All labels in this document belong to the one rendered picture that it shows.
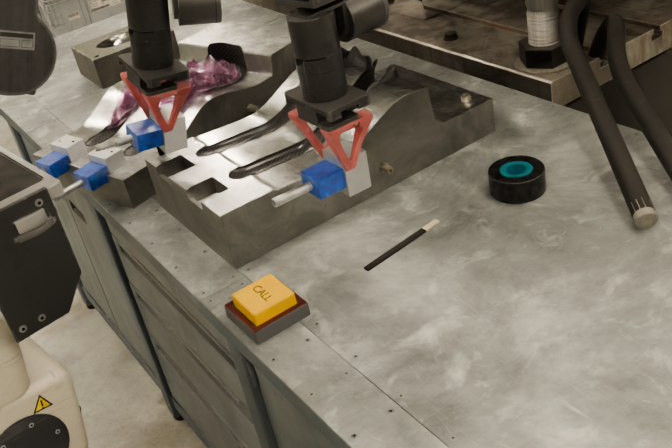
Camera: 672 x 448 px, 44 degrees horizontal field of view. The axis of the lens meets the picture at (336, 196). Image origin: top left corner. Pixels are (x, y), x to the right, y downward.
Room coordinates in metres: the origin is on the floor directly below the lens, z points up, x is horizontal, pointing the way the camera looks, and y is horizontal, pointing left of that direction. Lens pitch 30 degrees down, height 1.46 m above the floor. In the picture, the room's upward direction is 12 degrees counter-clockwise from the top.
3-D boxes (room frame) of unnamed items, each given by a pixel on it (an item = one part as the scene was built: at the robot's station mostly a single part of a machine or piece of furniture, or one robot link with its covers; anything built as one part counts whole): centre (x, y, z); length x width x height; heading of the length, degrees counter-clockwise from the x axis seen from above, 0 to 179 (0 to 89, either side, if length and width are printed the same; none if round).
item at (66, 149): (1.32, 0.47, 0.86); 0.13 x 0.05 x 0.05; 136
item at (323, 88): (0.96, -0.01, 1.06); 0.10 x 0.07 x 0.07; 29
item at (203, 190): (1.06, 0.18, 0.87); 0.05 x 0.05 x 0.04; 29
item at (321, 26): (0.97, -0.02, 1.12); 0.07 x 0.06 x 0.07; 124
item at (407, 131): (1.21, 0.00, 0.87); 0.50 x 0.26 x 0.14; 119
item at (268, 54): (1.49, 0.25, 0.86); 0.50 x 0.26 x 0.11; 136
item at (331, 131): (0.95, -0.02, 0.99); 0.07 x 0.07 x 0.09; 29
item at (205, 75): (1.48, 0.25, 0.90); 0.26 x 0.18 x 0.08; 136
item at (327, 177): (0.94, 0.02, 0.93); 0.13 x 0.05 x 0.05; 119
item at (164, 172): (1.16, 0.23, 0.87); 0.05 x 0.05 x 0.04; 29
